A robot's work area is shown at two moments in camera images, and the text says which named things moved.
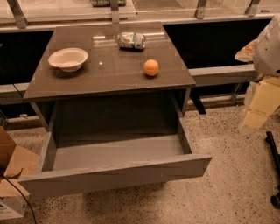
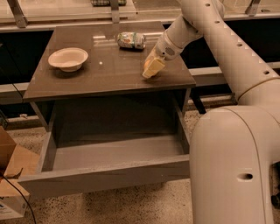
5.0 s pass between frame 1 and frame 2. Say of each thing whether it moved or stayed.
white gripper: moved
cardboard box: stayed
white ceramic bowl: stayed
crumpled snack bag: stayed
